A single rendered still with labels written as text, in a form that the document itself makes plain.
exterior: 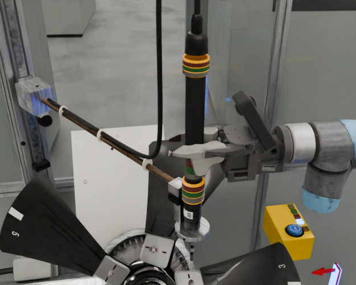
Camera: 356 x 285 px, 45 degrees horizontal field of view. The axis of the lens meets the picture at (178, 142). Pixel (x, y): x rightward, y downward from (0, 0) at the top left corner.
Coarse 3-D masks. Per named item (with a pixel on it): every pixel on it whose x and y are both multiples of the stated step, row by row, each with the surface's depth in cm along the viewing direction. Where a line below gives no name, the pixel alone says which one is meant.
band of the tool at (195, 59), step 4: (184, 56) 68; (188, 56) 70; (192, 56) 70; (196, 56) 70; (200, 56) 70; (204, 56) 70; (208, 56) 68; (184, 60) 67; (188, 60) 67; (192, 60) 70; (196, 60) 70; (200, 60) 70; (204, 60) 67; (208, 60) 67; (192, 72) 67; (196, 72) 67; (200, 72) 67; (188, 76) 68; (204, 76) 68
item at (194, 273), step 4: (176, 272) 98; (180, 272) 98; (184, 272) 99; (188, 272) 99; (192, 272) 99; (196, 272) 99; (200, 272) 99; (176, 276) 97; (180, 276) 97; (184, 276) 98; (192, 276) 98; (196, 276) 98; (200, 276) 98; (176, 280) 96; (180, 280) 96; (184, 280) 96; (188, 280) 96; (196, 280) 97; (200, 280) 97; (176, 284) 95; (180, 284) 95; (184, 284) 95; (196, 284) 96; (200, 284) 96
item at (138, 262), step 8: (128, 264) 100; (136, 264) 99; (144, 264) 99; (136, 272) 90; (144, 272) 88; (152, 272) 88; (160, 272) 89; (168, 272) 99; (128, 280) 88; (136, 280) 88; (144, 280) 89; (152, 280) 89; (160, 280) 89; (168, 280) 89
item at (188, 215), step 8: (192, 16) 64; (200, 16) 64; (192, 24) 65; (200, 24) 64; (192, 32) 65; (200, 32) 65; (192, 40) 65; (200, 40) 65; (192, 48) 65; (200, 48) 65; (184, 208) 83; (192, 208) 82; (200, 208) 82; (184, 216) 84; (192, 216) 82; (200, 216) 84; (184, 224) 86; (192, 224) 84
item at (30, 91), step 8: (16, 80) 121; (24, 80) 121; (32, 80) 121; (40, 80) 121; (16, 88) 119; (24, 88) 116; (32, 88) 116; (40, 88) 116; (48, 88) 117; (24, 96) 117; (32, 96) 115; (40, 96) 116; (48, 96) 118; (24, 104) 119; (32, 104) 116; (40, 104) 117; (32, 112) 117; (40, 112) 118
